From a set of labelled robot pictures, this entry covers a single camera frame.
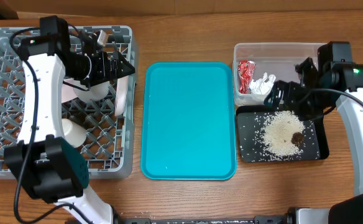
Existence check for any grey-green bowl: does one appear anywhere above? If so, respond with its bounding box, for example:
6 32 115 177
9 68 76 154
73 82 110 103

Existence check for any white round plate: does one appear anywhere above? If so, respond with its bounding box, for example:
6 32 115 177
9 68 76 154
114 76 129 116

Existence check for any pink bowl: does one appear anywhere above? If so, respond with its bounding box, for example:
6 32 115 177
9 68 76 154
62 83 78 103

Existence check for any brown food scrap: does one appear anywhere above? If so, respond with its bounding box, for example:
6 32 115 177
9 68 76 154
291 132 305 147

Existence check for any white tissue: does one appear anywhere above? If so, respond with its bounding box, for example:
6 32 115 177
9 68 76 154
249 72 277 95

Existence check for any white rice pile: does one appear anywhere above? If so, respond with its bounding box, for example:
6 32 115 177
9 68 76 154
262 111 305 157

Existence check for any red snack wrapper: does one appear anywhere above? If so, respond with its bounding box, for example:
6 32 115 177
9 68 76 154
237 60 256 94

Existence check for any white paper cup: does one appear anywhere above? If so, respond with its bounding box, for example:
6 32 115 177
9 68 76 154
62 119 86 148

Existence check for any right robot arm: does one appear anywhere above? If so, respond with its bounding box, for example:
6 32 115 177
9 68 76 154
264 57 363 223

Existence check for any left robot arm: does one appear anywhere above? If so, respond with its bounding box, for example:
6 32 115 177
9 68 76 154
4 35 136 223

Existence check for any clear plastic waste bin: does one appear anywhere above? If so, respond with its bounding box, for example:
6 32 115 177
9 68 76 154
232 42 323 106

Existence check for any black food waste tray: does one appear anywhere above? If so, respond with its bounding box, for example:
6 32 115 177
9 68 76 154
236 105 329 162

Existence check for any grey plastic dishwasher rack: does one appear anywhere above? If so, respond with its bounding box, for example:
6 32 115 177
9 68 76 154
0 27 137 179

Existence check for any teal plastic tray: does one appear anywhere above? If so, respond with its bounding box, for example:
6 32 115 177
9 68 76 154
140 62 237 180

